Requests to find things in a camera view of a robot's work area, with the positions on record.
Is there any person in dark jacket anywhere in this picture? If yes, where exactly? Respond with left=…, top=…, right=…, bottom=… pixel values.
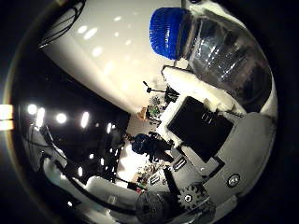
left=130, top=133, right=174, bottom=163

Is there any black tripod stand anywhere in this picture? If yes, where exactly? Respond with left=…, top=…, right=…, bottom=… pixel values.
left=142, top=80, right=171, bottom=98

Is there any black cable bundle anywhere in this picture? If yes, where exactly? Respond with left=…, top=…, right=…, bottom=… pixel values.
left=37, top=0, right=87, bottom=50

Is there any clear bottle with blue cap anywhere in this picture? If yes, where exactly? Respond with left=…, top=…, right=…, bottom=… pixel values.
left=149, top=7, right=274, bottom=113

